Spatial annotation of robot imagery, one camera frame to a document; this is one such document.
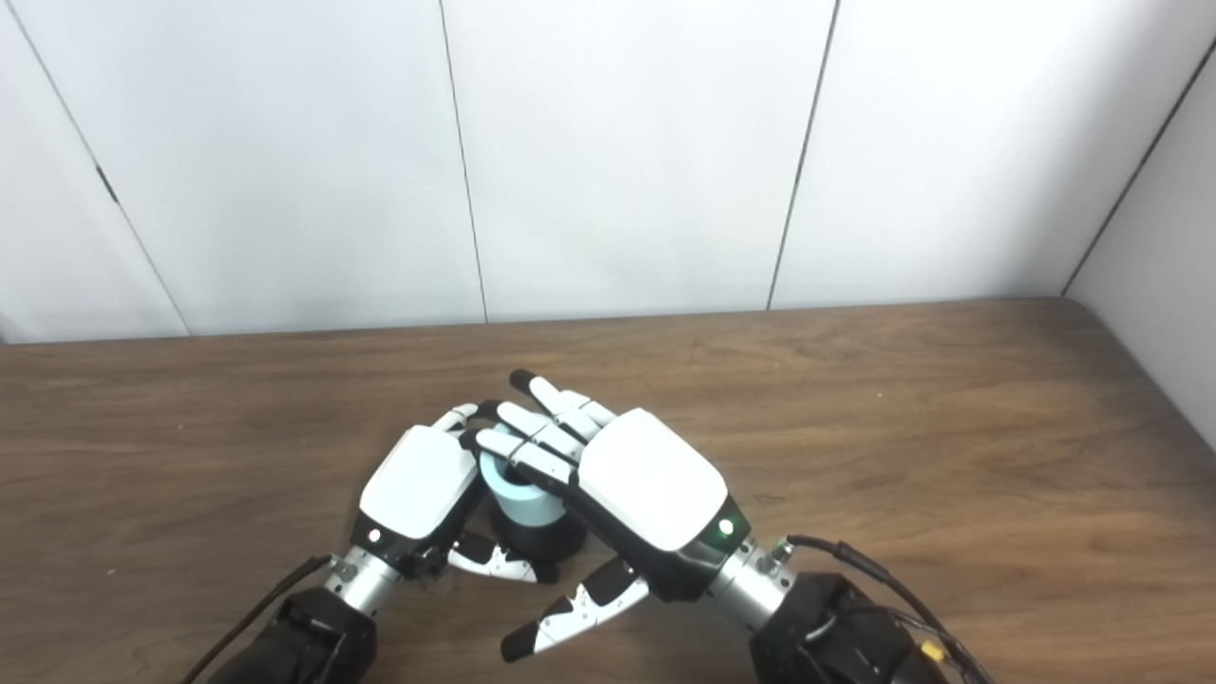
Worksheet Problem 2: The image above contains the light-blue short hose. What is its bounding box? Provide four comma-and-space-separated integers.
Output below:
478, 423, 568, 526

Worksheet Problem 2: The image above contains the white and black left hand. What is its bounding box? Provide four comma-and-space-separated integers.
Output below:
351, 404, 561, 584

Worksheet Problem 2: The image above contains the white and black right hand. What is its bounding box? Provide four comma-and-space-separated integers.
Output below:
475, 369, 751, 664

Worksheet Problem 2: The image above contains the black flared nozzle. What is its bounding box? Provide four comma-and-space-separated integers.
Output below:
489, 461, 588, 563

